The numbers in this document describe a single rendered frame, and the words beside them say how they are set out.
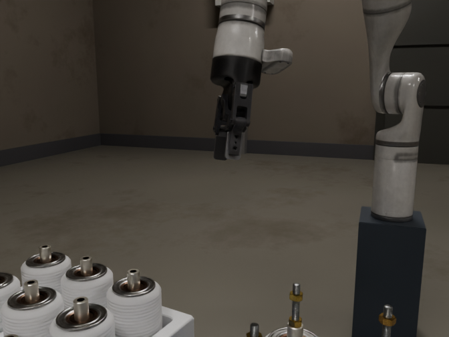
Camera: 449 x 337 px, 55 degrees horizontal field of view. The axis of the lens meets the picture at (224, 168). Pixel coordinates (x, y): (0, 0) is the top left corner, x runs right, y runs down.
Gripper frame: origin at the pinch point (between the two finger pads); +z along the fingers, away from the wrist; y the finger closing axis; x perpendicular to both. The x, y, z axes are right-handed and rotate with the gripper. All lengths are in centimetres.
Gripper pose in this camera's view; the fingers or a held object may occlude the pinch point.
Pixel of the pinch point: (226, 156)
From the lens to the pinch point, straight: 64.2
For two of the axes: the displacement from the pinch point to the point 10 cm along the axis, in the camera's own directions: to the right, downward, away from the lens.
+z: -1.2, 9.9, -0.1
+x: 9.7, 1.2, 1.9
